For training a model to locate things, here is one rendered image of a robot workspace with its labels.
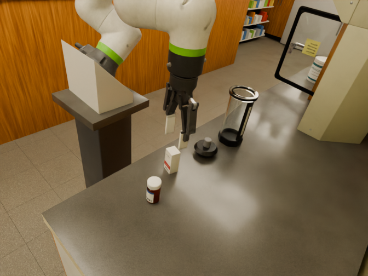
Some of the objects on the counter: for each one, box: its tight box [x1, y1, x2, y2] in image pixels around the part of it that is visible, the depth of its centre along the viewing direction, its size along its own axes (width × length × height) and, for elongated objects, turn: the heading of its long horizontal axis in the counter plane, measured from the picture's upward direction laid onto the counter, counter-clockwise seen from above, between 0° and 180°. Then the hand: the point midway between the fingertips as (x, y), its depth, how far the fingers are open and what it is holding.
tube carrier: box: [220, 85, 259, 141], centre depth 99 cm, size 11×11×21 cm
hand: (176, 133), depth 78 cm, fingers open, 7 cm apart
